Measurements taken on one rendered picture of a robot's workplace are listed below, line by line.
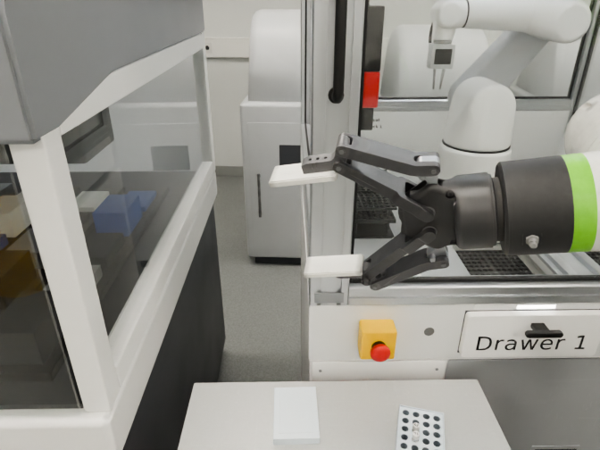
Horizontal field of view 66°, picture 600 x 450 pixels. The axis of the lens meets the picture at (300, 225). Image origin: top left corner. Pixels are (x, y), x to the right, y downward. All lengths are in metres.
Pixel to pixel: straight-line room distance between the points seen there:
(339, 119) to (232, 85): 3.40
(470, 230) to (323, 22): 0.45
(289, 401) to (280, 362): 1.23
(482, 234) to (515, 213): 0.04
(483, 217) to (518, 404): 0.86
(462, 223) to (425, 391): 0.67
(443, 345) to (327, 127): 0.55
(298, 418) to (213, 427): 0.17
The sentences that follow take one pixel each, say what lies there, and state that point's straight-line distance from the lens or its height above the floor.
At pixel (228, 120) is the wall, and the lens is 4.25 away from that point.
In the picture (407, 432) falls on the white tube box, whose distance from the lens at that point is 0.96.
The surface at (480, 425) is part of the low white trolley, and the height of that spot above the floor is 0.76.
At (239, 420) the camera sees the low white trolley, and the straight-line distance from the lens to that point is 1.01.
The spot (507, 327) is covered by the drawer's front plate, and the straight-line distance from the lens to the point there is 1.08.
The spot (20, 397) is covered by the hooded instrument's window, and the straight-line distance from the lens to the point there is 0.89.
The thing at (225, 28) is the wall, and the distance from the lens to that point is 4.13.
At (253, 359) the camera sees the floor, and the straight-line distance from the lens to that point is 2.26.
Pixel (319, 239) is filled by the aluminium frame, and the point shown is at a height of 1.10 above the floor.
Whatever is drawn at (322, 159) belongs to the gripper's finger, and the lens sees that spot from 0.46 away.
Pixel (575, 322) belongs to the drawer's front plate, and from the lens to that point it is 1.13.
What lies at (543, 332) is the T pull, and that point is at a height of 0.91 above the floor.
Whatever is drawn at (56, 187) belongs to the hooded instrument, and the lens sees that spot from 0.67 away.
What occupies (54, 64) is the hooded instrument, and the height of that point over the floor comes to 1.44.
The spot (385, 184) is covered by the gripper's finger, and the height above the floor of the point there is 1.35.
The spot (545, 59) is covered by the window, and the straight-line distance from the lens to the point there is 0.90.
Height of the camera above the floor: 1.52
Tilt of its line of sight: 26 degrees down
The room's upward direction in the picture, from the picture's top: straight up
